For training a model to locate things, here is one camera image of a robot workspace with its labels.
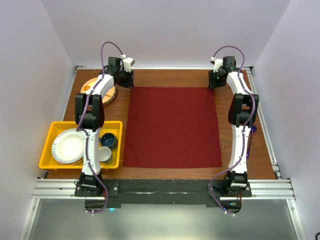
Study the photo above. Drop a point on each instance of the grey white mug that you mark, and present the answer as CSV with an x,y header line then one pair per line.
x,y
105,154

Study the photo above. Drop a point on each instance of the orange round plate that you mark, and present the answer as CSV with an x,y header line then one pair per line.
x,y
110,95

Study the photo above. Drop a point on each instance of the white paper plate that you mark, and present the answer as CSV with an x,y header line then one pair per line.
x,y
67,147

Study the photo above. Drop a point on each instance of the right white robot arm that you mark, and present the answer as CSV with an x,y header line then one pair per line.
x,y
241,115

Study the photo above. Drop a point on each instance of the dark red cloth napkin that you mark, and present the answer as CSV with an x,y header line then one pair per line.
x,y
172,128

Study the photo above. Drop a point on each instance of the orange plastic spoon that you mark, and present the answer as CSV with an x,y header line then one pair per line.
x,y
87,88

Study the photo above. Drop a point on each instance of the purple iridescent utensil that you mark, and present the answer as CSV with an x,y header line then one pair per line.
x,y
250,137

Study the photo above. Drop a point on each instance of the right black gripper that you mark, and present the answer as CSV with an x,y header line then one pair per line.
x,y
212,83

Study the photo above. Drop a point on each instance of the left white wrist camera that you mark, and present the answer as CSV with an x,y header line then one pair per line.
x,y
128,62

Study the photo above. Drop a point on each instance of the dark blue mug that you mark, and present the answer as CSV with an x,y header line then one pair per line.
x,y
109,140

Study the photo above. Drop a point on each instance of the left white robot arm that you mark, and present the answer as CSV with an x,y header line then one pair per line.
x,y
90,117

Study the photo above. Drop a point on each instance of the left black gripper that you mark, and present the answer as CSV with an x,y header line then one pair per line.
x,y
129,83

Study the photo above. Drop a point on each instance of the yellow plastic bin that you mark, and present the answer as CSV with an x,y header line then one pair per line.
x,y
47,160

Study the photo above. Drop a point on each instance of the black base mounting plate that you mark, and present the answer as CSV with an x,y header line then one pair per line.
x,y
162,192

